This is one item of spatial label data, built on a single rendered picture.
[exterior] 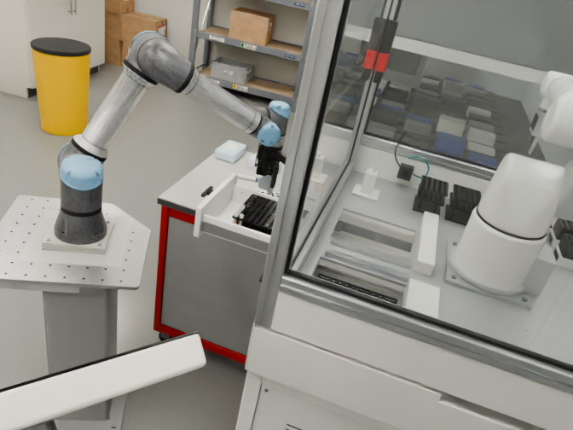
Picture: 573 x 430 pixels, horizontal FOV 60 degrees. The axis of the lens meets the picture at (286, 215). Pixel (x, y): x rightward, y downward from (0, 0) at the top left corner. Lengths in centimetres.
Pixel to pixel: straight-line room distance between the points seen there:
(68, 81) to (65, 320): 259
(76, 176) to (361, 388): 95
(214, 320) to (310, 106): 140
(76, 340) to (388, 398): 107
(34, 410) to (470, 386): 79
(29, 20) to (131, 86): 324
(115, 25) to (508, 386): 556
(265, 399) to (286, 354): 18
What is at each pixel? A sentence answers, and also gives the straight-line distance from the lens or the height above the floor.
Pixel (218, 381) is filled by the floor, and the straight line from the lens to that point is 226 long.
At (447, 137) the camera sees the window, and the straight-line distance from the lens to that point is 87.
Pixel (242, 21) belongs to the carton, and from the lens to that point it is 548.
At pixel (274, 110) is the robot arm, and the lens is 177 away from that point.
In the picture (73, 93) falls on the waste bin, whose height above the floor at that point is 35.
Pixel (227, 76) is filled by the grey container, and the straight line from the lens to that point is 564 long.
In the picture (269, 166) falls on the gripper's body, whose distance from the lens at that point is 185.
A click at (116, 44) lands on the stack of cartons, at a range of 614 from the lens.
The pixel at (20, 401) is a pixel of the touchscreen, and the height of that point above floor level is 119.
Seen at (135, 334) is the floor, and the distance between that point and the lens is 243.
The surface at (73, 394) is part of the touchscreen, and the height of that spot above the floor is 118.
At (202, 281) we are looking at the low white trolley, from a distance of 203.
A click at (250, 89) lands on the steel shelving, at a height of 14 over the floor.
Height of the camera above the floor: 170
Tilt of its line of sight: 30 degrees down
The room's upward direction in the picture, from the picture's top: 12 degrees clockwise
